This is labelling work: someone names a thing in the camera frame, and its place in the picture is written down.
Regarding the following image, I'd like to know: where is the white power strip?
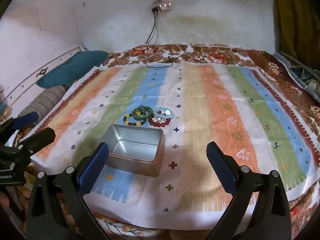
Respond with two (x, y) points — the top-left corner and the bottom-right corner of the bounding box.
(151, 1), (173, 13)

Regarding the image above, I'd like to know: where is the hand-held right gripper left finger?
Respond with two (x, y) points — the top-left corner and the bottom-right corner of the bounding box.
(26, 142), (113, 240)

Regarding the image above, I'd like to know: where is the grey striped bolster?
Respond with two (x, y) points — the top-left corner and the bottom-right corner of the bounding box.
(18, 86), (70, 125)

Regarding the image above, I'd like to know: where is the yellow cloth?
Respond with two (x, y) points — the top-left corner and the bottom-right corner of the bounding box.
(273, 0), (320, 68)

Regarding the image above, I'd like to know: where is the black and yellow bead bracelet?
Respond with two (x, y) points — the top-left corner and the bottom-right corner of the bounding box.
(123, 113), (148, 127)

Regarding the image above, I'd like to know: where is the red bead bracelet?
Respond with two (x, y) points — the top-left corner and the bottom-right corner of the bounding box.
(148, 114), (172, 128)

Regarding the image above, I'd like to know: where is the striped colourful mat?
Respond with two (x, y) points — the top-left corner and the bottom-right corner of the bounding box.
(32, 62), (314, 220)

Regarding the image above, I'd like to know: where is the white cable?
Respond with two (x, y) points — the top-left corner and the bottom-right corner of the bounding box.
(144, 43), (193, 63)

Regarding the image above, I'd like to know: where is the silver metal tin box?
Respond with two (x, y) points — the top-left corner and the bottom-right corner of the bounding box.
(101, 124), (165, 178)

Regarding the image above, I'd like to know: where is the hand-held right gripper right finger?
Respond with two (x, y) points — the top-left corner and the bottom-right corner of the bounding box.
(206, 141), (292, 240)

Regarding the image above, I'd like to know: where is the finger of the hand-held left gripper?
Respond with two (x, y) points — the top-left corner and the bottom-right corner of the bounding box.
(0, 111), (39, 131)
(18, 127), (56, 156)

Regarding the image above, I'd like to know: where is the white decorated panel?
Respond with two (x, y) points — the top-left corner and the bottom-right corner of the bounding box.
(0, 46), (84, 108)

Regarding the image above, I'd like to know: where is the light blue bead bracelet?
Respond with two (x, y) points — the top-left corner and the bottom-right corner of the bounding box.
(153, 106), (176, 120)

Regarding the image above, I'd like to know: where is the green jade bangle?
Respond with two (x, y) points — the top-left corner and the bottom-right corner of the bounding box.
(131, 106), (154, 120)

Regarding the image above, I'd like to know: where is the teal cloth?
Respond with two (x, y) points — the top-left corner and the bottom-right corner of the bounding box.
(36, 50), (111, 89)

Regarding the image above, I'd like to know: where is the black cable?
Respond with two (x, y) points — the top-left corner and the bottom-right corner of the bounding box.
(146, 10), (175, 68)
(145, 9), (157, 51)

